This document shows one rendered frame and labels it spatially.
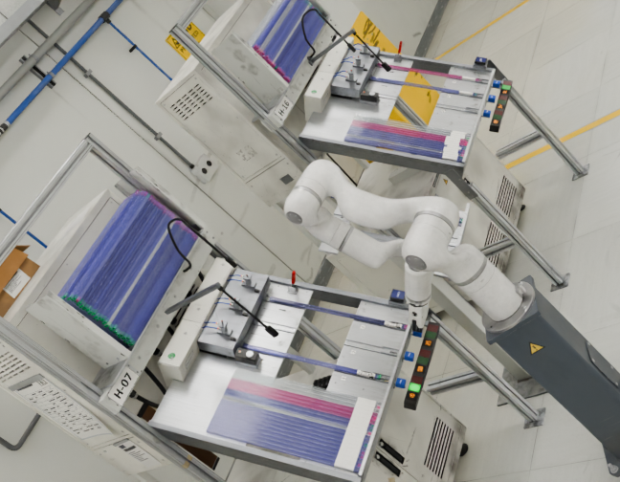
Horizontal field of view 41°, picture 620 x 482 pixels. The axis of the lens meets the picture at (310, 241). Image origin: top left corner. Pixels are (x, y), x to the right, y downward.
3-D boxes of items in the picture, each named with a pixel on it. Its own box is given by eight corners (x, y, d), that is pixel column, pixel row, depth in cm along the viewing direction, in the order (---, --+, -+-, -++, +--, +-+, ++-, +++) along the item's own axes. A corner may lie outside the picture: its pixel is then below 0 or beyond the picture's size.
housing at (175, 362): (242, 285, 314) (236, 260, 304) (187, 391, 283) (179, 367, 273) (222, 281, 317) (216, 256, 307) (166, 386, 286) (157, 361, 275)
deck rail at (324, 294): (417, 317, 296) (417, 305, 291) (416, 320, 294) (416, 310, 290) (233, 277, 316) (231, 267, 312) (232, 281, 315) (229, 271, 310)
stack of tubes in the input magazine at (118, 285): (199, 234, 298) (142, 185, 289) (134, 345, 266) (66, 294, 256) (181, 246, 307) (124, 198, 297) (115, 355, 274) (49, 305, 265)
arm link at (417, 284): (410, 276, 274) (401, 296, 269) (410, 249, 265) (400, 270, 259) (435, 283, 271) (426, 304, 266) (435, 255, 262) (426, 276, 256)
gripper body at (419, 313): (425, 309, 267) (425, 331, 275) (432, 286, 274) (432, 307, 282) (402, 305, 269) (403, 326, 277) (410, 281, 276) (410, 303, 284)
